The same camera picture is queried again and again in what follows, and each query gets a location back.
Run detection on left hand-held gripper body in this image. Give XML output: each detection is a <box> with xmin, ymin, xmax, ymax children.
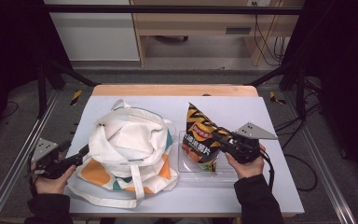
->
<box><xmin>30</xmin><ymin>137</ymin><xmax>85</xmax><ymax>180</ymax></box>

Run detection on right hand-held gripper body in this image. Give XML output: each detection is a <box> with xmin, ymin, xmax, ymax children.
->
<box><xmin>221</xmin><ymin>121</ymin><xmax>279</xmax><ymax>165</ymax></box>

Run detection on black orange chip bag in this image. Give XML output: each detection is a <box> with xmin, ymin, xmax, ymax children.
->
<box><xmin>181</xmin><ymin>101</ymin><xmax>231</xmax><ymax>173</ymax></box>

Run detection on clear plastic container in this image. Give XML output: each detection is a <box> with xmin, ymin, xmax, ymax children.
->
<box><xmin>177</xmin><ymin>130</ymin><xmax>256</xmax><ymax>183</ymax></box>

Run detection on white tote bag coloured blobs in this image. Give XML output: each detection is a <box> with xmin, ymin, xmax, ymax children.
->
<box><xmin>66</xmin><ymin>98</ymin><xmax>180</xmax><ymax>210</ymax></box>

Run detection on person's right hand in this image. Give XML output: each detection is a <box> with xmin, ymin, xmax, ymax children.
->
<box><xmin>224</xmin><ymin>143</ymin><xmax>267</xmax><ymax>180</ymax></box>

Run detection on person's left hand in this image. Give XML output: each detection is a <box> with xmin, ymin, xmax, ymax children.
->
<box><xmin>30</xmin><ymin>161</ymin><xmax>77</xmax><ymax>196</ymax></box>

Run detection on pale table mat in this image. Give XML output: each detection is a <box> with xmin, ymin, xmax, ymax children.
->
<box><xmin>65</xmin><ymin>94</ymin><xmax>306</xmax><ymax>217</ymax></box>

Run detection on yellow black tape marker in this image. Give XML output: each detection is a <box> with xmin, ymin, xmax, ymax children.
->
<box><xmin>268</xmin><ymin>90</ymin><xmax>288</xmax><ymax>106</ymax></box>
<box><xmin>69</xmin><ymin>89</ymin><xmax>84</xmax><ymax>107</ymax></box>

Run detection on black metal stand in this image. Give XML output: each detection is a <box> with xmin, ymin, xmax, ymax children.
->
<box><xmin>36</xmin><ymin>58</ymin><xmax>100</xmax><ymax>119</ymax></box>
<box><xmin>247</xmin><ymin>57</ymin><xmax>310</xmax><ymax>121</ymax></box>

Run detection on wooden table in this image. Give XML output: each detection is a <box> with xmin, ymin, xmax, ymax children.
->
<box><xmin>68</xmin><ymin>83</ymin><xmax>297</xmax><ymax>218</ymax></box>

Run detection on light wooden desk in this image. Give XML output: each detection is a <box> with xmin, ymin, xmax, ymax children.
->
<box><xmin>129</xmin><ymin>0</ymin><xmax>306</xmax><ymax>67</ymax></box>

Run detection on white cabinet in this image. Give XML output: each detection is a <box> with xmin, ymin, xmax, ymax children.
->
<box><xmin>44</xmin><ymin>0</ymin><xmax>141</xmax><ymax>63</ymax></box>

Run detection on aluminium rail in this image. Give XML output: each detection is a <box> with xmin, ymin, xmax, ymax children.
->
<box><xmin>282</xmin><ymin>91</ymin><xmax>357</xmax><ymax>224</ymax></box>
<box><xmin>0</xmin><ymin>89</ymin><xmax>61</xmax><ymax>224</ymax></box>

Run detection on left hand-held gripper black cable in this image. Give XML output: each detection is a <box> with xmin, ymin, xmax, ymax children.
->
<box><xmin>26</xmin><ymin>150</ymin><xmax>40</xmax><ymax>198</ymax></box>

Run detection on hand-held gripper black cable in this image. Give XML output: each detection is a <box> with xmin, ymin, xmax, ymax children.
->
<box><xmin>26</xmin><ymin>150</ymin><xmax>40</xmax><ymax>198</ymax></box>
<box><xmin>258</xmin><ymin>148</ymin><xmax>319</xmax><ymax>192</ymax></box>

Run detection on thin black floor cable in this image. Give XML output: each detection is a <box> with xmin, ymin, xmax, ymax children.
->
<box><xmin>0</xmin><ymin>100</ymin><xmax>20</xmax><ymax>119</ymax></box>

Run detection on black floor cables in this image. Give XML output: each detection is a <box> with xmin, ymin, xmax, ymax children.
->
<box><xmin>272</xmin><ymin>76</ymin><xmax>324</xmax><ymax>147</ymax></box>

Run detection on right hand-held gripper black cable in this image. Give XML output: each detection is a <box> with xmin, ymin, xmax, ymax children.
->
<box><xmin>258</xmin><ymin>148</ymin><xmax>319</xmax><ymax>192</ymax></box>

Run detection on black cables under desk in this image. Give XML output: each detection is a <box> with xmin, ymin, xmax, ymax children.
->
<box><xmin>253</xmin><ymin>13</ymin><xmax>289</xmax><ymax>67</ymax></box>

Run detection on black horizontal frame bar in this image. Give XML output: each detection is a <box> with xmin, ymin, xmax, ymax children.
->
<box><xmin>42</xmin><ymin>4</ymin><xmax>304</xmax><ymax>16</ymax></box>

